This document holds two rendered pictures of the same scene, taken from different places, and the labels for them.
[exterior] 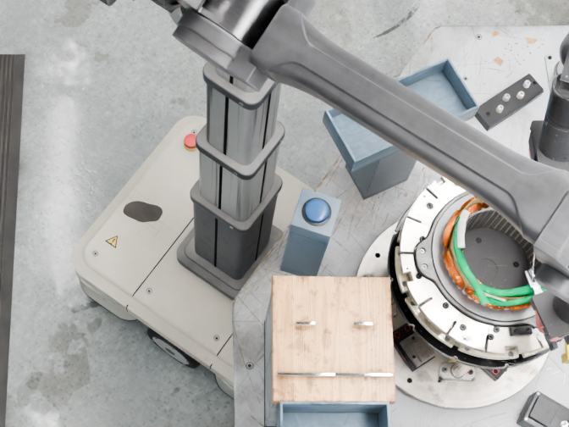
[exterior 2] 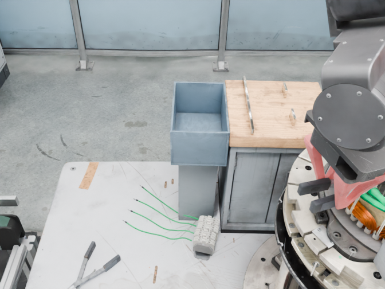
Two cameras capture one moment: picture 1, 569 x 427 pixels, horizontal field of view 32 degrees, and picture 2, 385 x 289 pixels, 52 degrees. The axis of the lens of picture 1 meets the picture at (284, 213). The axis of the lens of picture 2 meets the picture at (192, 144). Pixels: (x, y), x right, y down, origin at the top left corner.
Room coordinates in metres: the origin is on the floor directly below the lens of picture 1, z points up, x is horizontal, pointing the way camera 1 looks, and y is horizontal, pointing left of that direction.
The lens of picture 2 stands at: (0.35, -0.77, 1.52)
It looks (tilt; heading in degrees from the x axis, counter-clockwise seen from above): 41 degrees down; 101
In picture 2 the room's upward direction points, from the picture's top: 2 degrees clockwise
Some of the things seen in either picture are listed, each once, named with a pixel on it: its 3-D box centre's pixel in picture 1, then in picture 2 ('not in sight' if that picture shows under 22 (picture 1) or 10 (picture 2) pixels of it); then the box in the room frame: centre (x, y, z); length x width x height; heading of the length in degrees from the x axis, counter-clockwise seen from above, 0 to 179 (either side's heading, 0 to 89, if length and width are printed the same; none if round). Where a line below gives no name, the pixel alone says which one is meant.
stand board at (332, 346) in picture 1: (332, 339); (277, 111); (0.40, -0.11, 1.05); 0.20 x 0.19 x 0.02; 12
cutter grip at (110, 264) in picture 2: not in sight; (112, 262); (0.11, -0.36, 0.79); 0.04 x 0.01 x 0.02; 58
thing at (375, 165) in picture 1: (388, 143); not in sight; (0.82, -0.16, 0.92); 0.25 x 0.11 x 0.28; 128
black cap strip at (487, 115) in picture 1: (508, 102); not in sight; (1.03, -0.40, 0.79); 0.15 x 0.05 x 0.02; 137
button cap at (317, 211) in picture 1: (317, 210); not in sight; (0.61, -0.05, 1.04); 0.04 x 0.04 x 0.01
